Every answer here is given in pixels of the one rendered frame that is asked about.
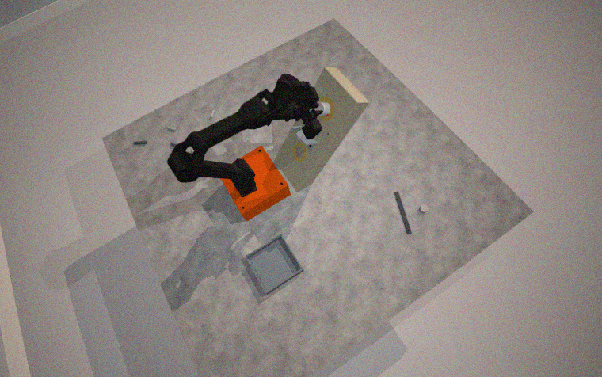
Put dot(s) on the white cylinder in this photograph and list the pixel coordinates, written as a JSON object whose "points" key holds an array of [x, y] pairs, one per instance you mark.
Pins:
{"points": [[325, 106]]}

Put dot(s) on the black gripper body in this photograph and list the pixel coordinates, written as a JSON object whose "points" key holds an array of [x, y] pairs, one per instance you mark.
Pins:
{"points": [[312, 126]]}

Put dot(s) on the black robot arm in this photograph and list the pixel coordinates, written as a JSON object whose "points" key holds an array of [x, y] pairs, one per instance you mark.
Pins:
{"points": [[252, 114]]}

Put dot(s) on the dark grey flat bar with two small pins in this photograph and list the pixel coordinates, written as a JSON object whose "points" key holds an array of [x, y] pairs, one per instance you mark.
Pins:
{"points": [[403, 214]]}

